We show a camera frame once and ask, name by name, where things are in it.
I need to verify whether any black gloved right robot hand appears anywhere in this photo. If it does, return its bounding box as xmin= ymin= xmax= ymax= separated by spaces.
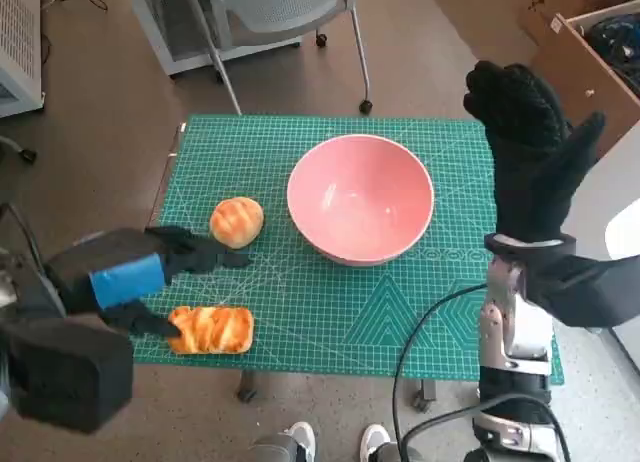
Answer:
xmin=462 ymin=60 xmax=607 ymax=243

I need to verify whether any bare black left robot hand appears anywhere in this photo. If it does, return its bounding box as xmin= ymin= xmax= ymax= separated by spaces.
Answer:
xmin=43 ymin=225 xmax=255 ymax=339

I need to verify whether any rectangular toy bread loaf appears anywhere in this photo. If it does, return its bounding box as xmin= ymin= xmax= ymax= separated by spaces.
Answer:
xmin=166 ymin=305 xmax=255 ymax=355

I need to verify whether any round toy bread bun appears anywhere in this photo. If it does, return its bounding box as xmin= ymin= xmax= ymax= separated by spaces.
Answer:
xmin=208 ymin=196 xmax=265 ymax=249

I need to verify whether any pink bowl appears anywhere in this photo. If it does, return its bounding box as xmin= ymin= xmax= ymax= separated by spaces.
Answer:
xmin=286 ymin=134 xmax=435 ymax=268

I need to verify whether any open wooden crate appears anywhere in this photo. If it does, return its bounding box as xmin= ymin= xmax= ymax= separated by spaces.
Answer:
xmin=529 ymin=1 xmax=640 ymax=156

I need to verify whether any white desk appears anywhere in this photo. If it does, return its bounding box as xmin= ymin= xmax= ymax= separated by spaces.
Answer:
xmin=564 ymin=126 xmax=640 ymax=373

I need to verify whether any white rounded panel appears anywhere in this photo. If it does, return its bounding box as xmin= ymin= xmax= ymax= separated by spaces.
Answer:
xmin=603 ymin=197 xmax=640 ymax=261

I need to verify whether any flat cardboard box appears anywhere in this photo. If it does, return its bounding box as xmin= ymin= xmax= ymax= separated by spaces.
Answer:
xmin=517 ymin=0 xmax=640 ymax=46

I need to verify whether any black office chair base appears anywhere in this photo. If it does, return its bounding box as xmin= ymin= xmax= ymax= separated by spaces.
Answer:
xmin=0 ymin=135 xmax=37 ymax=163

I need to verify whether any green cutting mat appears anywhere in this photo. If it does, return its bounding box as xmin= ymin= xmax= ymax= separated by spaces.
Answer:
xmin=131 ymin=113 xmax=565 ymax=386

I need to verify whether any white perforated appliance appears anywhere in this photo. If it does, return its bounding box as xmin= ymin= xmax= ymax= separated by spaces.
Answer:
xmin=0 ymin=0 xmax=46 ymax=118

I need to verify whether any grey mesh office chair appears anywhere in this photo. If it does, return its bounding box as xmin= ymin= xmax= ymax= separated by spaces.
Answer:
xmin=187 ymin=0 xmax=375 ymax=116

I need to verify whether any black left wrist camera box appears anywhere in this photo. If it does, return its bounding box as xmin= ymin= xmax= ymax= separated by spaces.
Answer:
xmin=0 ymin=315 xmax=135 ymax=435

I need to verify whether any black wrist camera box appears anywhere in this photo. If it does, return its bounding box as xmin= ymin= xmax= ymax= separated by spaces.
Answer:
xmin=0 ymin=315 xmax=135 ymax=435
xmin=522 ymin=251 xmax=640 ymax=329

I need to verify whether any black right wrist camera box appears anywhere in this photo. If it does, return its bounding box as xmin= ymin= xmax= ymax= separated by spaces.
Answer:
xmin=522 ymin=251 xmax=640 ymax=329

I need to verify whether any blue black cable bundle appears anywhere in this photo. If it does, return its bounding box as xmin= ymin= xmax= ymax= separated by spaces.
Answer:
xmin=587 ymin=14 xmax=640 ymax=96

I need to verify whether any looped black right arm cable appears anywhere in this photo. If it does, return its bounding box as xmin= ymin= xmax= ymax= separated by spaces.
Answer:
xmin=402 ymin=396 xmax=571 ymax=462

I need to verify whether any long black right arm cable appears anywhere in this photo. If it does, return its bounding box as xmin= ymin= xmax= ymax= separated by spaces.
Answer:
xmin=392 ymin=281 xmax=489 ymax=462

